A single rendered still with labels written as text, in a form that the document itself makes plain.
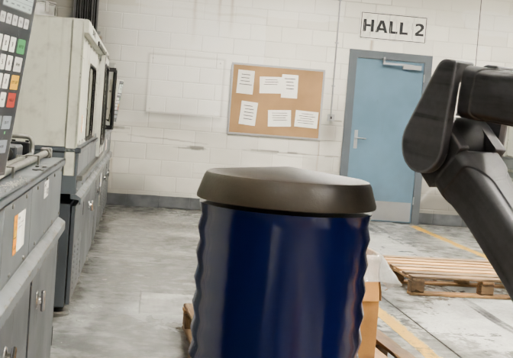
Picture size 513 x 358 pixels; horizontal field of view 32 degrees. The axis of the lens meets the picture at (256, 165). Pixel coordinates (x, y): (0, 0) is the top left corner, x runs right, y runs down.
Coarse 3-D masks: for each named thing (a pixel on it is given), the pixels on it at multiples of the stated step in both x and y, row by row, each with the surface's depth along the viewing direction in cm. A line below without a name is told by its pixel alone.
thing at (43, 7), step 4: (40, 0) 830; (44, 0) 833; (36, 4) 830; (40, 4) 832; (44, 4) 834; (48, 4) 836; (52, 4) 840; (36, 8) 830; (40, 8) 832; (44, 8) 834; (48, 8) 837; (52, 8) 842; (36, 12) 830; (40, 12) 832; (44, 12) 834; (48, 12) 838; (52, 12) 843
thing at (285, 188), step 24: (216, 168) 20; (240, 168) 19; (264, 168) 19; (288, 168) 19; (216, 192) 18; (240, 192) 18; (264, 192) 18; (288, 192) 18; (312, 192) 18; (336, 192) 18; (360, 192) 18
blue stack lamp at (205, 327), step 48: (240, 240) 18; (288, 240) 18; (336, 240) 18; (240, 288) 18; (288, 288) 18; (336, 288) 18; (192, 336) 19; (240, 336) 18; (288, 336) 18; (336, 336) 18
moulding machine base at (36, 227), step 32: (64, 160) 383; (32, 192) 282; (0, 224) 219; (32, 224) 289; (64, 224) 387; (0, 256) 223; (32, 256) 287; (0, 288) 226; (32, 288) 296; (0, 320) 210; (32, 320) 303; (0, 352) 231; (32, 352) 311
